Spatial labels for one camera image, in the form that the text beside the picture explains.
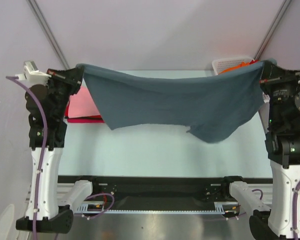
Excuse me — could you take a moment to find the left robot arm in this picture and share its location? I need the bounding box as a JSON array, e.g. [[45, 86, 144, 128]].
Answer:
[[11, 62, 101, 234]]

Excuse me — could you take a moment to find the white plastic basket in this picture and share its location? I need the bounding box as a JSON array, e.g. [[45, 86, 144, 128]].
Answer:
[[211, 57, 270, 103]]

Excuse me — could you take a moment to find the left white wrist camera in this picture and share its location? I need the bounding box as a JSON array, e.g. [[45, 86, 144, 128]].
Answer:
[[15, 60, 51, 85]]

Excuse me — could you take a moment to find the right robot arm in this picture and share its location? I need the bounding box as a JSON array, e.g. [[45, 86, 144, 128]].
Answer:
[[220, 60, 300, 240]]

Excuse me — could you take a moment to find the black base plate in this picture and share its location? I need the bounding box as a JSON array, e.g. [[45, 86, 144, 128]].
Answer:
[[58, 175, 273, 212]]

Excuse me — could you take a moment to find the left aluminium frame post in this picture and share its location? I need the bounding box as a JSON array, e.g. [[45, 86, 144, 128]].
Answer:
[[26, 0, 70, 69]]

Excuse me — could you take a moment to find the grey blue t shirt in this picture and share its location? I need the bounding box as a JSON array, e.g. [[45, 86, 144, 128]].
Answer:
[[82, 61, 265, 144]]

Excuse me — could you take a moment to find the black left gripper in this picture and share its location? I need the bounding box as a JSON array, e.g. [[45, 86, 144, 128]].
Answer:
[[45, 65, 86, 117]]

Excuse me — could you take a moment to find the aluminium frame post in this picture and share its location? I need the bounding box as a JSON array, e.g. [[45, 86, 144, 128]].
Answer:
[[26, 0, 70, 69], [254, 0, 294, 60]]

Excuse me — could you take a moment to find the white slotted cable duct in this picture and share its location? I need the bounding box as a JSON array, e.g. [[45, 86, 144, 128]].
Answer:
[[72, 201, 241, 215]]

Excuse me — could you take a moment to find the orange t shirt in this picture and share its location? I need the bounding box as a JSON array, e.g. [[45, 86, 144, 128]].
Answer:
[[218, 60, 258, 74]]

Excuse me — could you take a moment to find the magenta folded t shirt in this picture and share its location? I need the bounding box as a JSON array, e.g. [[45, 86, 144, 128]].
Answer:
[[66, 116, 105, 124]]

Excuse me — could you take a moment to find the pink folded t shirt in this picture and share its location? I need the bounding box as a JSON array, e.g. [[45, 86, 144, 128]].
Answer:
[[67, 86, 101, 118]]

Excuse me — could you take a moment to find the right aluminium frame post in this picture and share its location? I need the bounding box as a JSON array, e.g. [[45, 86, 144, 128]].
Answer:
[[254, 0, 294, 60]]

